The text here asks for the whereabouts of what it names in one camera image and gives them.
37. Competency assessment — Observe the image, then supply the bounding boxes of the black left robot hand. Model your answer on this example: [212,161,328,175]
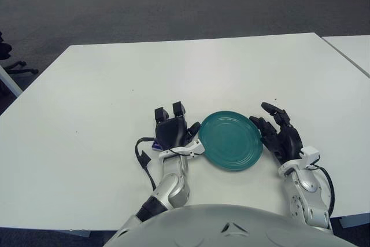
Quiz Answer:
[154,101,202,152]

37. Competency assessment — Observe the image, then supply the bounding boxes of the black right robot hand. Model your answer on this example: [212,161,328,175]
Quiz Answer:
[249,101,304,163]

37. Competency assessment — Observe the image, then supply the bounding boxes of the teal round plate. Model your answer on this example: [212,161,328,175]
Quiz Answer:
[198,110,264,172]

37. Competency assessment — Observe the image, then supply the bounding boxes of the grey robot torso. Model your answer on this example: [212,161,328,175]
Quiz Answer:
[102,204,359,247]

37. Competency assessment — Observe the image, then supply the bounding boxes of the white table leg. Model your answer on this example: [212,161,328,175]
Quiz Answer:
[0,64,23,97]

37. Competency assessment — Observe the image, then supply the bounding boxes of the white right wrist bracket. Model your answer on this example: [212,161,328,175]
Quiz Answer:
[299,146,321,170]

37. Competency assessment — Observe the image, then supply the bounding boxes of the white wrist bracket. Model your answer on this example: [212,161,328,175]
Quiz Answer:
[158,139,206,161]
[299,146,321,170]

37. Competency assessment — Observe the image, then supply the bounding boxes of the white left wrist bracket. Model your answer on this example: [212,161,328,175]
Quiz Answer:
[158,139,206,161]

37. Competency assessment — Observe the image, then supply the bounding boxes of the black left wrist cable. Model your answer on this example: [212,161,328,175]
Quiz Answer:
[134,137,158,191]

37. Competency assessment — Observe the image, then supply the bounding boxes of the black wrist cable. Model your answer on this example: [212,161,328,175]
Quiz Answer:
[134,137,158,191]
[313,164,336,216]

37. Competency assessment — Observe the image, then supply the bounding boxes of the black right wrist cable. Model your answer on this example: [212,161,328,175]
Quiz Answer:
[313,164,336,216]

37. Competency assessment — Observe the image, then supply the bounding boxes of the grey table frame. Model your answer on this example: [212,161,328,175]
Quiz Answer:
[339,216,370,228]

